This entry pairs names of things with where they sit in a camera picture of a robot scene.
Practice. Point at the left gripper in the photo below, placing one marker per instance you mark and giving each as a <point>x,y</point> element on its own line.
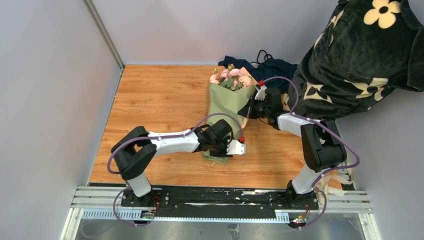
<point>223,153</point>

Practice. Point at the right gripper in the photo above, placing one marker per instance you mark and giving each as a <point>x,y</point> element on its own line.
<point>248,111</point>

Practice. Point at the wrapping paper sheet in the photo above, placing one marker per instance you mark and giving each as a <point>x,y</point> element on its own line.
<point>225,104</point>

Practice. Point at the fake rose stem one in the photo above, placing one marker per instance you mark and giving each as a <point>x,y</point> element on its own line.
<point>245,81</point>

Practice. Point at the fake rose stem three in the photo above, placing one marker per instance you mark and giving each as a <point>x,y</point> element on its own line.
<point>232,77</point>

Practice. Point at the fake rose stem two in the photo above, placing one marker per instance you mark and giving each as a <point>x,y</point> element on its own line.
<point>219,78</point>

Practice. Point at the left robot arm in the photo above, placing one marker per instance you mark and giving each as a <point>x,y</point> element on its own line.
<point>137,149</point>

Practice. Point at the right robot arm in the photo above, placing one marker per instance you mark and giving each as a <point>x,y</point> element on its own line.
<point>321,149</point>

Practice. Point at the navy blue cloth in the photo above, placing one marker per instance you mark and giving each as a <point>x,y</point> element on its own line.
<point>265,70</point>

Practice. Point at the black floral plush blanket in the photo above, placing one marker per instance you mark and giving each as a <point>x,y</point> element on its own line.
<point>368,49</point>

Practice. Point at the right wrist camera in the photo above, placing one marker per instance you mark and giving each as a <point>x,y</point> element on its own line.
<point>260,91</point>

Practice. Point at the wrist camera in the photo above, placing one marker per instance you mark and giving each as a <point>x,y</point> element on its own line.
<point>260,91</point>
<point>235,147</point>

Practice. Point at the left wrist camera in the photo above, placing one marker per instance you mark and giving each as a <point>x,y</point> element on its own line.
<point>235,147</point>

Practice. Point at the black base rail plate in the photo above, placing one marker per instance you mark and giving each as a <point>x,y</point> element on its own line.
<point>218,202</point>

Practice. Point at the aluminium frame post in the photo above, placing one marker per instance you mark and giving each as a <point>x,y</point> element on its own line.
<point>94,14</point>

